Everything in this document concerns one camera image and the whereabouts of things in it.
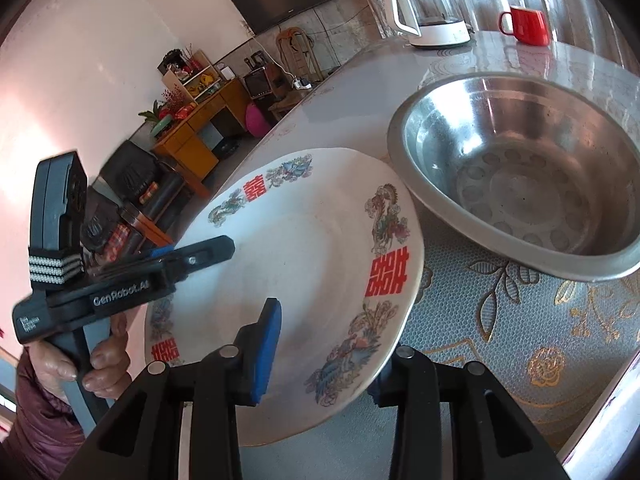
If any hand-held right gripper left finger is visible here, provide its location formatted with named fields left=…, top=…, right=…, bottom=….
left=62, top=297, right=283, bottom=480

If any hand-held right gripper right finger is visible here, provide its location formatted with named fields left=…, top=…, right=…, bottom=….
left=367, top=345, right=571, bottom=480

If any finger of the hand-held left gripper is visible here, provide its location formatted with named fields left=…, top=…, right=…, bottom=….
left=92, top=245, right=176, bottom=281
left=167, top=235, right=236, bottom=286

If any white plate with red print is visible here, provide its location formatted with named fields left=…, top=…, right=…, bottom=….
left=144, top=147, right=426, bottom=448

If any person's left hand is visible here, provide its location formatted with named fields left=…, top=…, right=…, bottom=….
left=27, top=310, right=132, bottom=408

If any black sofa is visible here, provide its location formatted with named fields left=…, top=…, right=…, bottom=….
left=82, top=140, right=193, bottom=261

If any gold floral lace tablecloth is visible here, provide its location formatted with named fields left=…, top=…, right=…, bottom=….
left=240, top=30, right=640, bottom=480

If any orange wooden cabinet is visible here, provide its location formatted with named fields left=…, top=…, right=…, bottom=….
left=150, top=77, right=251, bottom=198

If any pink ball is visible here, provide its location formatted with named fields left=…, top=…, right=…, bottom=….
left=245, top=102, right=272, bottom=137

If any small black monitor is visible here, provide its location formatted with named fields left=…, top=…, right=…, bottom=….
left=243, top=70, right=274, bottom=101

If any wooden shelf with ornaments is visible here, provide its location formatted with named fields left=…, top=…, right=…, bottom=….
left=157, top=49, right=223, bottom=103

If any wooden chair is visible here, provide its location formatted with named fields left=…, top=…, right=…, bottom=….
left=276, top=27, right=326, bottom=88

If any large steel basin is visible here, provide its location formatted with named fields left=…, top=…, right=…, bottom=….
left=387, top=72, right=640, bottom=283

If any red mug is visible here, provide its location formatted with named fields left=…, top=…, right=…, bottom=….
left=498, top=6, right=551, bottom=47

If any glass kettle with white handle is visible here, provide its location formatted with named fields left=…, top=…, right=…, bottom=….
left=382, top=0, right=472, bottom=50

